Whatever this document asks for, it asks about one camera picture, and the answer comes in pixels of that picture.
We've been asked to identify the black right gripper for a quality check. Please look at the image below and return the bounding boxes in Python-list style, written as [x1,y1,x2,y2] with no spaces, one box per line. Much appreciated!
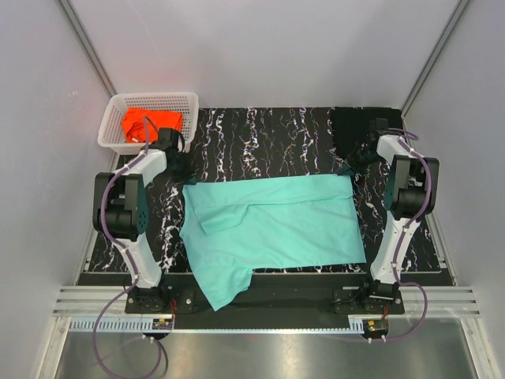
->
[338,142,382,177]

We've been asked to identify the teal t shirt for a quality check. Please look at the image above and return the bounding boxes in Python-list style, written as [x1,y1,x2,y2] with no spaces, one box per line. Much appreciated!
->
[180,174,366,311]

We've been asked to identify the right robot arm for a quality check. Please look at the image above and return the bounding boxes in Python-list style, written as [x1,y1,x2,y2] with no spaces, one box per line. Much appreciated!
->
[337,129,440,313]

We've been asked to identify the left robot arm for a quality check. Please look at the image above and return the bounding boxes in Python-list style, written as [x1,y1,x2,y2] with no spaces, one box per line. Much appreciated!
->
[92,146,194,313]

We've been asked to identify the folded black t shirt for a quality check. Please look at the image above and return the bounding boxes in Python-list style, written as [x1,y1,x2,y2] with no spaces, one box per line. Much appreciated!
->
[330,107,403,159]

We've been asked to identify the orange t shirt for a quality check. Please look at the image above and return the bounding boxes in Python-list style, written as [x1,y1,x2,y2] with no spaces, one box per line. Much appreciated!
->
[121,107,183,143]

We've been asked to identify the white plastic basket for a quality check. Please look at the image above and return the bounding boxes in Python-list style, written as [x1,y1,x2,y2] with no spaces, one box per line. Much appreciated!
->
[97,92,200,155]

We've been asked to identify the left controller board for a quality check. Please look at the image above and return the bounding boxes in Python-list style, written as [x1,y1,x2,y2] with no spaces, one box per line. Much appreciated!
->
[152,318,174,330]

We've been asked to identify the controller board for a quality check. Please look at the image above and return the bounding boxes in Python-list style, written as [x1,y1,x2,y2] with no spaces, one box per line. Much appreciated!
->
[152,318,174,330]
[365,319,389,335]

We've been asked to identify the right controller board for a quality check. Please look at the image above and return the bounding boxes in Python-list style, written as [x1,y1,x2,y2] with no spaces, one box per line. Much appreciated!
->
[365,319,389,335]

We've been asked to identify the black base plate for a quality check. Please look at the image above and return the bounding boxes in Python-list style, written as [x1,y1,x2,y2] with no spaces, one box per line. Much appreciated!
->
[125,273,404,321]

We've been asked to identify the white slotted cable duct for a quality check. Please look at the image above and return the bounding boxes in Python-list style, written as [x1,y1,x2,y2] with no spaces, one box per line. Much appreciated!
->
[69,315,364,335]

